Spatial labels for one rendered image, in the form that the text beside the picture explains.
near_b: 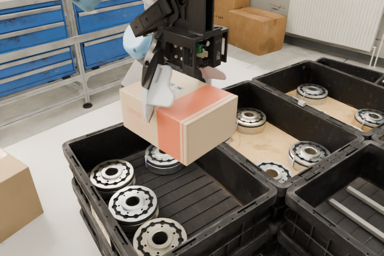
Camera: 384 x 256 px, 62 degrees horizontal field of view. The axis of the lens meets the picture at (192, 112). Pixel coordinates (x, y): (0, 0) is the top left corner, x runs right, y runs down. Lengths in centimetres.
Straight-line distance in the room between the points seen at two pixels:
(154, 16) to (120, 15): 236
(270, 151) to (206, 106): 44
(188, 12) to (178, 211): 44
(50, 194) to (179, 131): 63
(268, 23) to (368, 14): 99
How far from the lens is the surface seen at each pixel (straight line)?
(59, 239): 91
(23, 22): 249
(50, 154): 118
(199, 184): 79
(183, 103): 50
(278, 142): 95
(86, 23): 269
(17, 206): 92
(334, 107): 118
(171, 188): 78
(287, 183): 67
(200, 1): 42
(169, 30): 46
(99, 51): 280
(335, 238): 62
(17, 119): 266
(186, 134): 46
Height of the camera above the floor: 137
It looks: 31 degrees down
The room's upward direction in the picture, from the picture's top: straight up
